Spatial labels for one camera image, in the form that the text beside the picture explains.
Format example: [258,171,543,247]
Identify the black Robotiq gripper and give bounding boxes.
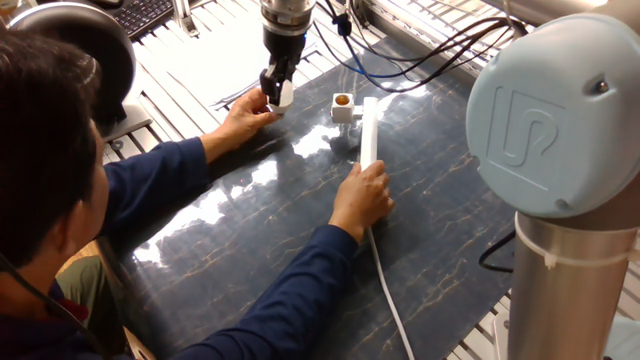
[259,27,307,107]

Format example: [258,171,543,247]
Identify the white LED bulb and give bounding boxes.
[268,78,295,115]

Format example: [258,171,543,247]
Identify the white bulb holder adapter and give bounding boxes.
[330,92,365,125]

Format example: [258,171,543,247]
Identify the white power strip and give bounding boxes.
[358,96,380,171]

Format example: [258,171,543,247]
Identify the left forearm blue sleeve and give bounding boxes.
[102,129,226,241]

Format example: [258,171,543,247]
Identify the right forearm blue sleeve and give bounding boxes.
[169,224,360,360]

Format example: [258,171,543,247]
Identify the person's left hand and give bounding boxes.
[218,87,281,148]

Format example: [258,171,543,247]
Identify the person's right hand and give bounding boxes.
[328,159,395,245]

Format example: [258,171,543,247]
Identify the white paper stack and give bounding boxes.
[149,9,321,109]

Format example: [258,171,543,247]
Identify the black keyboard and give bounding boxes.
[107,0,176,41]

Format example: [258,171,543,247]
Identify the dark blue marble mat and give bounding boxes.
[99,37,516,360]

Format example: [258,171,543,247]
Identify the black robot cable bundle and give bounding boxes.
[312,0,529,94]

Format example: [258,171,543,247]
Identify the aluminium post with bracket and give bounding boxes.
[172,0,201,39]

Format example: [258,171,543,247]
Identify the black ring-shaped device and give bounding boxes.
[9,2,154,144]

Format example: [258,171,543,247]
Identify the white power strip cable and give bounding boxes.
[367,227,416,360]

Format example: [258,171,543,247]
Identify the black cable loop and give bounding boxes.
[478,229,516,275]

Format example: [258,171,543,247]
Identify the thin black cable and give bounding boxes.
[0,252,104,360]

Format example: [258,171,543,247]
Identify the aluminium corner bracket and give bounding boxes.
[492,312,511,360]

